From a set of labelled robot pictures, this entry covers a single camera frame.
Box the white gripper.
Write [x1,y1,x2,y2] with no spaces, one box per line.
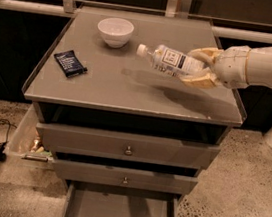
[180,46,251,89]

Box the clear plastic water bottle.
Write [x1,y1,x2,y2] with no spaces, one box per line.
[137,44,206,77]

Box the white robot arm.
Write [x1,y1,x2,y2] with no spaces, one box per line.
[180,45,272,89]

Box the grey drawer cabinet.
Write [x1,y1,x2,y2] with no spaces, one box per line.
[4,0,260,217]

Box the grey top drawer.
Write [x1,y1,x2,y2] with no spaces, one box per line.
[36,123,220,169]

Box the grey drawer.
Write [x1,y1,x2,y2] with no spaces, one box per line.
[62,181,179,217]
[36,123,220,169]
[52,159,198,195]

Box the grey middle drawer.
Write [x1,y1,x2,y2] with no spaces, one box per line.
[52,159,198,195]

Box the grey bottom drawer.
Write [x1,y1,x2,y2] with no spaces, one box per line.
[62,181,179,217]

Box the white ceramic bowl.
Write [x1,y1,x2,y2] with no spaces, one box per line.
[97,17,134,48]

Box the round metal top knob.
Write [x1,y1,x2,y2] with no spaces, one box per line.
[124,146,133,156]

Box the round metal knob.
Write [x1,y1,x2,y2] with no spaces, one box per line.
[121,177,129,185]
[124,146,133,156]

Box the round metal middle knob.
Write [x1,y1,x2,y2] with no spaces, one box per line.
[121,177,129,185]

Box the dark blue snack packet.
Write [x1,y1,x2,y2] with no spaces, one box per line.
[54,50,88,78]

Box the clear plastic storage bin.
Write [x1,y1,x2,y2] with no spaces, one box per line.
[5,105,52,169]

